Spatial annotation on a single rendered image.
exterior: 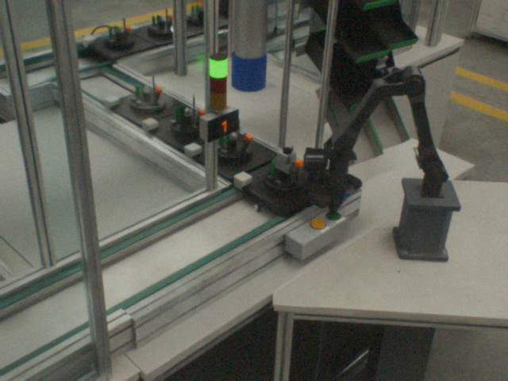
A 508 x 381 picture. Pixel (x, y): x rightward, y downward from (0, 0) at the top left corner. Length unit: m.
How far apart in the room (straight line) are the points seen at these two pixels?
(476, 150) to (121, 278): 3.15
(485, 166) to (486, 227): 2.15
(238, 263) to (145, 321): 0.31
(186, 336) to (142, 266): 0.26
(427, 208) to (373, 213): 0.32
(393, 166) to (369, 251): 0.54
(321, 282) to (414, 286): 0.26
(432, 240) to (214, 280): 0.67
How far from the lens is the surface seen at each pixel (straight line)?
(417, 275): 2.07
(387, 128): 2.44
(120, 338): 1.74
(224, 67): 1.93
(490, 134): 4.86
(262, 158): 2.32
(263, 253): 1.95
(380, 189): 2.42
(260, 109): 2.89
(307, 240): 1.96
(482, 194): 2.50
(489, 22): 6.41
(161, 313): 1.77
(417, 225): 2.06
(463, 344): 3.16
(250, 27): 2.94
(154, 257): 1.96
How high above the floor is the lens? 2.14
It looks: 33 degrees down
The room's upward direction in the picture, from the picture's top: 2 degrees clockwise
